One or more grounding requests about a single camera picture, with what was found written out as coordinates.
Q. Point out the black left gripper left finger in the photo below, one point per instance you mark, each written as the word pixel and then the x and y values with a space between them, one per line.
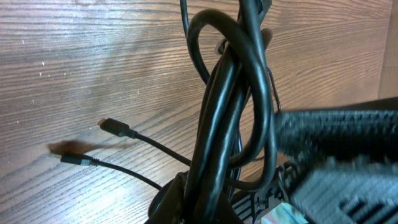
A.
pixel 167 205

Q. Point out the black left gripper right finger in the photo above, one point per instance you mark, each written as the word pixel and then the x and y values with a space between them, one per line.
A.
pixel 225 213

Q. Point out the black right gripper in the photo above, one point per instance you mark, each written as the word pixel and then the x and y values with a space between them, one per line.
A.
pixel 356 191

